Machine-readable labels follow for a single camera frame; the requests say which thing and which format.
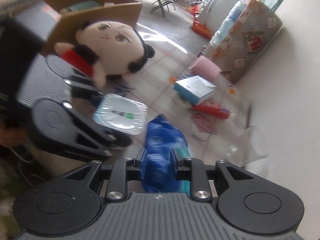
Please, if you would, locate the patterned fabric wardrobe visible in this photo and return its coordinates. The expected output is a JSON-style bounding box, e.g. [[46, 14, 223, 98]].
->
[[217, 0, 283, 83]]

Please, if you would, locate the teal quilted towel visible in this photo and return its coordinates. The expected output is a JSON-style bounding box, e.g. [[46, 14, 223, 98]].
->
[[60, 0, 103, 14]]

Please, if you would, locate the clear plastic packet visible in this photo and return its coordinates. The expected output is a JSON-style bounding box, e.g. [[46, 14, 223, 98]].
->
[[93, 94, 148, 136]]

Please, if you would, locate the clear drinking glass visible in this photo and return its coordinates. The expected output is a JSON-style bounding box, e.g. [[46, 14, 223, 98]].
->
[[225, 126, 270, 167]]

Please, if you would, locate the teal and white box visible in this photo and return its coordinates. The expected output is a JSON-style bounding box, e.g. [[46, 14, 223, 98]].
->
[[174, 75, 217, 106]]

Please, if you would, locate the blue plastic wrapped roll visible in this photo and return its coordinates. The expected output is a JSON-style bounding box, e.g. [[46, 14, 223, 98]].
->
[[212, 1, 248, 46]]

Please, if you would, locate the red toothpaste tube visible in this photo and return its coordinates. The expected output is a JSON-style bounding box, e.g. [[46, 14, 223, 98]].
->
[[191, 104, 235, 120]]

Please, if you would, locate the folding stool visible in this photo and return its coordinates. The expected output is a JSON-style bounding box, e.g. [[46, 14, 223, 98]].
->
[[150, 0, 176, 17]]

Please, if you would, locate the red white striped cloth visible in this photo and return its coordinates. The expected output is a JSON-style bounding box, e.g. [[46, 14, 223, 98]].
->
[[191, 112, 217, 141]]

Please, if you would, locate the brown cardboard box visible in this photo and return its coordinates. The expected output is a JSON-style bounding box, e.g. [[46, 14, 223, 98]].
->
[[44, 0, 143, 45]]

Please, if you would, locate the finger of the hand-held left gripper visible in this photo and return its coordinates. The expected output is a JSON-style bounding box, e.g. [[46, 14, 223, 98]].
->
[[62, 102, 133, 162], [64, 74, 104, 105]]

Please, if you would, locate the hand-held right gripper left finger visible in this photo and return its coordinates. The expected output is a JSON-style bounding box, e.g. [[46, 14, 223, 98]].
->
[[62, 149, 147, 202]]

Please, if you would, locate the plush doll with red dress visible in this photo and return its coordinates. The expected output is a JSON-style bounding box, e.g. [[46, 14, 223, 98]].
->
[[54, 20, 155, 87]]

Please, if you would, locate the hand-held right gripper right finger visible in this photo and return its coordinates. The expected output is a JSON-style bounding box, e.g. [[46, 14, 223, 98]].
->
[[171, 148, 253, 202]]

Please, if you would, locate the pink sponge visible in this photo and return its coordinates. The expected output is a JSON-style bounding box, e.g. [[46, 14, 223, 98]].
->
[[191, 56, 222, 77]]

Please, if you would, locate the blue tissue packet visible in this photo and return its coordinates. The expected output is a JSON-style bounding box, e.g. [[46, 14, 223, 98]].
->
[[141, 114, 193, 195]]

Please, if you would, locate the orange bag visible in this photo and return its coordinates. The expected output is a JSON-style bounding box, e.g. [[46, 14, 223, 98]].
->
[[192, 21, 213, 40]]

